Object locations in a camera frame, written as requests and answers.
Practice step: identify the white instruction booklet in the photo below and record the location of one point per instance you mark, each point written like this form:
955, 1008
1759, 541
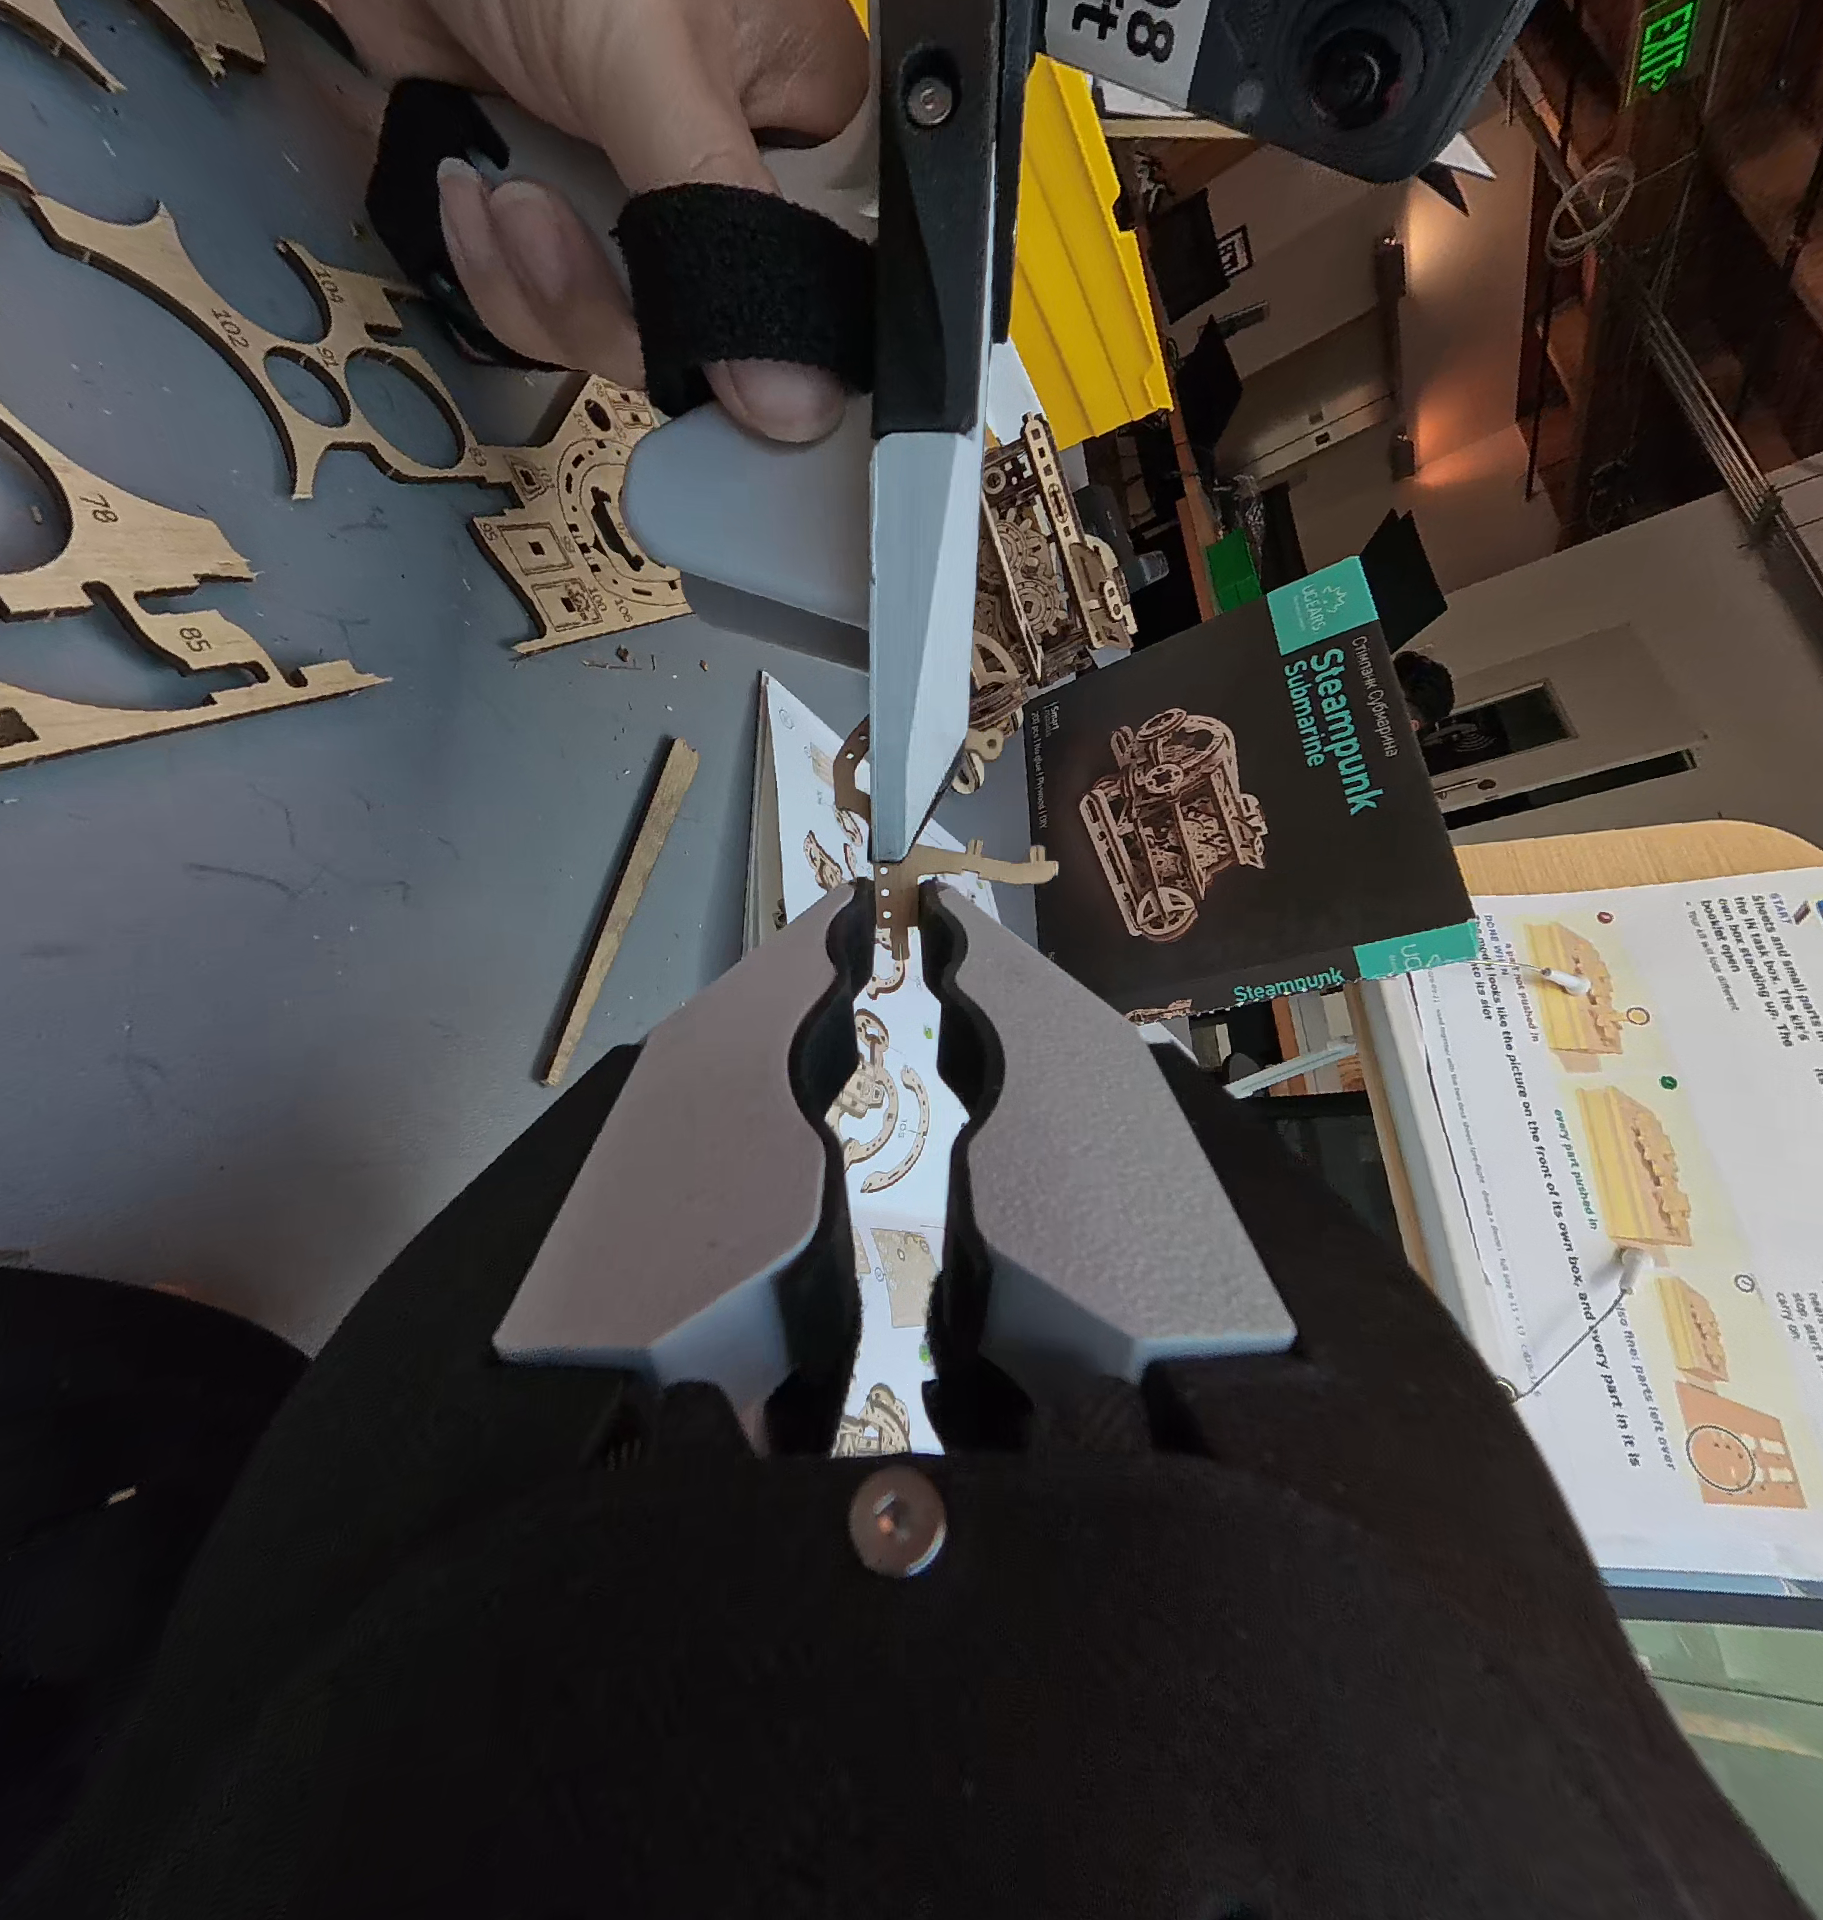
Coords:
790, 779

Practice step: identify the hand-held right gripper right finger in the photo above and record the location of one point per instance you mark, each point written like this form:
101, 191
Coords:
1123, 1200

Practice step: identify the thin curved wooden part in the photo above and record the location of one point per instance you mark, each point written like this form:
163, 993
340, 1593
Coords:
1002, 872

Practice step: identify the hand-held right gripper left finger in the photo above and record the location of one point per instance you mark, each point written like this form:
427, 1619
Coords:
673, 1200

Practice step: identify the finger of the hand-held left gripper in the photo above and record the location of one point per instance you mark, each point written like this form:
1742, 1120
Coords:
919, 630

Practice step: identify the pointed wooden stick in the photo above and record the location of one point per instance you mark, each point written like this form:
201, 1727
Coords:
625, 899

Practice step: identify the black model kit box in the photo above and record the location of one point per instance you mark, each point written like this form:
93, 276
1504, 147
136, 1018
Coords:
1150, 928

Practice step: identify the instruction sheet stand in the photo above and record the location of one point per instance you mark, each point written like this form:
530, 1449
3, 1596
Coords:
1675, 1125

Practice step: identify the person's left hand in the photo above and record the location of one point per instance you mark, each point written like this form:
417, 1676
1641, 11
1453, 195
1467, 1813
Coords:
625, 76

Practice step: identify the assembled wooden model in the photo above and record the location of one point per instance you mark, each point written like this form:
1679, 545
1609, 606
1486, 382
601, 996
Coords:
1048, 555

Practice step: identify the laser-cut wooden parts sheet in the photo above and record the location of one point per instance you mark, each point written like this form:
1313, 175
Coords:
163, 541

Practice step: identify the green lit ceiling sign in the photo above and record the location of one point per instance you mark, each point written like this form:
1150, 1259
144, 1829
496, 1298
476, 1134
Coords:
1664, 44

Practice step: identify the yellow plastic bin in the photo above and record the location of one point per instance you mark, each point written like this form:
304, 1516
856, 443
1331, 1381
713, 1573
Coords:
1091, 272

